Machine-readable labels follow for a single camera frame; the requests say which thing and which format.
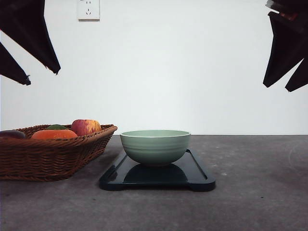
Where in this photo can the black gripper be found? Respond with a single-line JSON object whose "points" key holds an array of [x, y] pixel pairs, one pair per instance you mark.
{"points": [[289, 43]]}

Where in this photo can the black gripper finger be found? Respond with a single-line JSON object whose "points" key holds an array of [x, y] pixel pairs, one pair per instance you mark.
{"points": [[10, 68], [23, 22]]}

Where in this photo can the green ceramic bowl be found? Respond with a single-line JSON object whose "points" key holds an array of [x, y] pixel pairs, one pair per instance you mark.
{"points": [[155, 147]]}

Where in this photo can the brown wicker basket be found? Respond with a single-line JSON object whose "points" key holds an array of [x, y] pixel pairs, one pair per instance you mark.
{"points": [[50, 153]]}

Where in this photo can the dark purple fruit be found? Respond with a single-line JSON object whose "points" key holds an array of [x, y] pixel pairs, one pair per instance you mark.
{"points": [[12, 134]]}

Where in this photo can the green avocado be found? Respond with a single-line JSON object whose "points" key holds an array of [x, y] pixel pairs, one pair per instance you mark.
{"points": [[55, 126]]}

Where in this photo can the orange tangerine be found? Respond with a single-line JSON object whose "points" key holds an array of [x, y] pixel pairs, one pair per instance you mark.
{"points": [[54, 134]]}

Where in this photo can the red yellow apple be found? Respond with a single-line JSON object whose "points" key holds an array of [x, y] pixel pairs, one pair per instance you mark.
{"points": [[86, 126]]}

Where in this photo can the black rectangular tray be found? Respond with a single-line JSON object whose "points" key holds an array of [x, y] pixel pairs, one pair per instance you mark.
{"points": [[186, 173]]}

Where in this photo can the white wall socket left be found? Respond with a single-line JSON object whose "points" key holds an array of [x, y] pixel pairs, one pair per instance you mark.
{"points": [[88, 11]]}

